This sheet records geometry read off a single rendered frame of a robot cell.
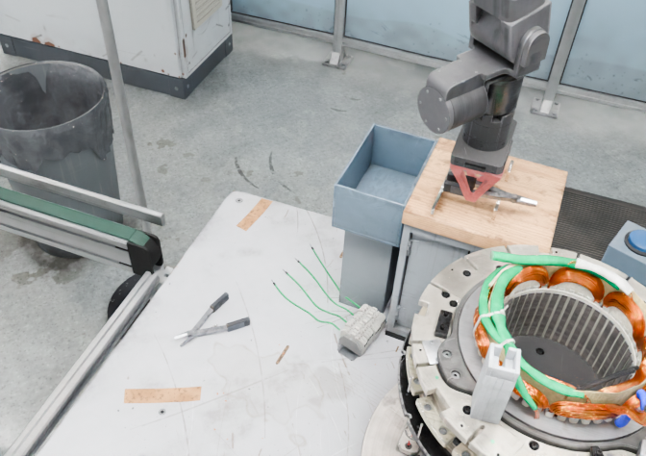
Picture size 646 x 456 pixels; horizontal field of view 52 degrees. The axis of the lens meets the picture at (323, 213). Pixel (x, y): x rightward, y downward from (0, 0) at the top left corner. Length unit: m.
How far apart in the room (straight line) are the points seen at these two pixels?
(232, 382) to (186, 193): 1.56
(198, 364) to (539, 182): 0.60
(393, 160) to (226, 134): 1.80
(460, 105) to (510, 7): 0.12
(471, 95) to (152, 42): 2.33
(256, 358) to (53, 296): 1.30
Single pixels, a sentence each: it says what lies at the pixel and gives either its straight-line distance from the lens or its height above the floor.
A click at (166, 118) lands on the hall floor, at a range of 2.97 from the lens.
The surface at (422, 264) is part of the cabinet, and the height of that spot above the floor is 0.96.
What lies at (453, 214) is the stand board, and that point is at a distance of 0.94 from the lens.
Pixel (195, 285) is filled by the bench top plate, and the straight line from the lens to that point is 1.21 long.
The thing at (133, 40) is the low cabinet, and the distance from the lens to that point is 3.06.
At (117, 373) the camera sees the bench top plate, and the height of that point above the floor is 0.78.
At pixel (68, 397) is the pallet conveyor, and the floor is 0.69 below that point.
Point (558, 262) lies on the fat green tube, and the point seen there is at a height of 1.15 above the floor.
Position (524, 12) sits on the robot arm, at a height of 1.38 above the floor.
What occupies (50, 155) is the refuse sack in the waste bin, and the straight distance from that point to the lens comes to 2.07.
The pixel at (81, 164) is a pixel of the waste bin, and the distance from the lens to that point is 2.14.
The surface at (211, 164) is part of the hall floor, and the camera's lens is 2.70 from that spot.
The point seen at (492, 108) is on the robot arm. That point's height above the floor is 1.25.
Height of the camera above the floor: 1.69
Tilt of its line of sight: 43 degrees down
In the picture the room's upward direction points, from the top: 3 degrees clockwise
